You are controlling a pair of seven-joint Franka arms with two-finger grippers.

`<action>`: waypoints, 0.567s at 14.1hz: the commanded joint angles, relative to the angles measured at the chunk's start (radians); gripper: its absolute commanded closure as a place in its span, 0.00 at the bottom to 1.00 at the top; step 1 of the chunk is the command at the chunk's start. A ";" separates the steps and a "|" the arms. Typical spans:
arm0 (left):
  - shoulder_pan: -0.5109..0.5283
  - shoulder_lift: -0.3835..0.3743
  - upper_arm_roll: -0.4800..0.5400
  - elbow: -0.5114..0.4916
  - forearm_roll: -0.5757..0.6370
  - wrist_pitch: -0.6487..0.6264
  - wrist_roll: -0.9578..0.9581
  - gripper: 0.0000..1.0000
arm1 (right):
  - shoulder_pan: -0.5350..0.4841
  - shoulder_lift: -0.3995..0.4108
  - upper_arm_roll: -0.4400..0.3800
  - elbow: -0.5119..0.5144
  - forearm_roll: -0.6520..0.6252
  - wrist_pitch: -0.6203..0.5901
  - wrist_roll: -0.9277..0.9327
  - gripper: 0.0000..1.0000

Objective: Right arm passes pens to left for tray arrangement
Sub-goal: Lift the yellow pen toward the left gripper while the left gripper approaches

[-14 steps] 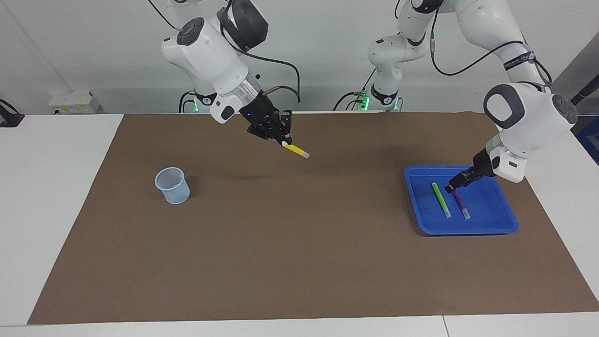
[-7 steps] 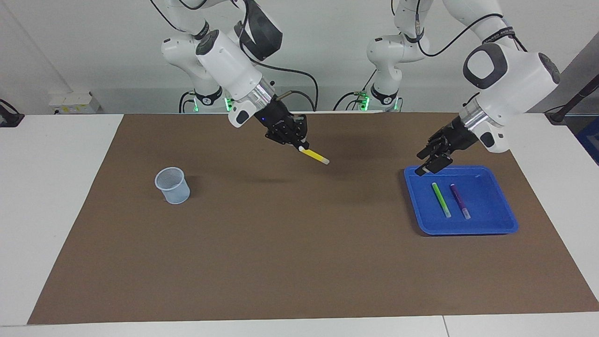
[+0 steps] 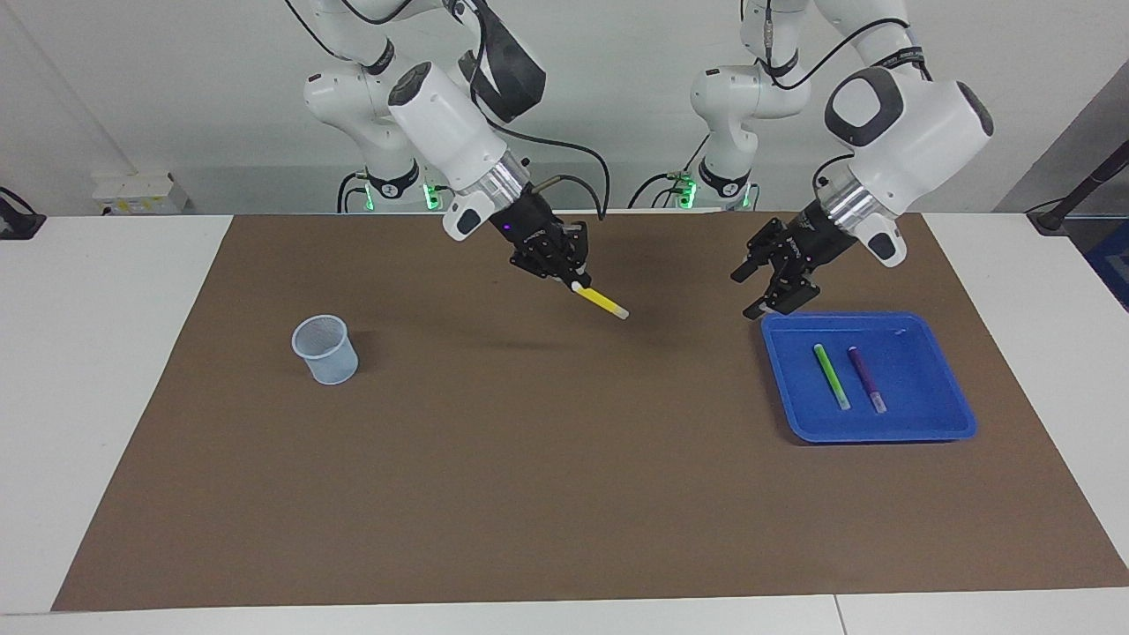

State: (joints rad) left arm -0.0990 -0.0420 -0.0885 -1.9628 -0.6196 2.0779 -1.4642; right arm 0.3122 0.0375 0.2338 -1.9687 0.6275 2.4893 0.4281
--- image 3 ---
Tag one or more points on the light blue mesh pen cup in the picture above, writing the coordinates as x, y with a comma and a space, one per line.
326, 353

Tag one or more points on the white power strip box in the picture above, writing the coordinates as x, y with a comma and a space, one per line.
132, 194

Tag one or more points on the purple highlighter pen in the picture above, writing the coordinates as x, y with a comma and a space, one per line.
867, 379

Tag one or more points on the blue plastic tray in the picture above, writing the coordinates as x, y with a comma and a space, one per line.
917, 379

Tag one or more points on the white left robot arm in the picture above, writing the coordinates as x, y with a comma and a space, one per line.
917, 132

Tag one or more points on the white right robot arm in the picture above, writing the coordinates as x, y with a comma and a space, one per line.
450, 123

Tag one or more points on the black clamp mount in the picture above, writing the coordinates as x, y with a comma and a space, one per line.
18, 220

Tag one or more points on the black stand pole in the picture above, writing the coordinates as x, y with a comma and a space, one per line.
1089, 181

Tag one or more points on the yellow highlighter pen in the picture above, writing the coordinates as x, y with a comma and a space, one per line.
601, 302

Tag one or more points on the green highlighter pen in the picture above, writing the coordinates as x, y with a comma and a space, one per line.
831, 377

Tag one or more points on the brown table mat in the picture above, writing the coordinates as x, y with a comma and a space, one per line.
564, 441

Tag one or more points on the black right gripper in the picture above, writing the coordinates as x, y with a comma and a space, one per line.
534, 229

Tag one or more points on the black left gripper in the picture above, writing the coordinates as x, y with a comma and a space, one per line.
816, 236

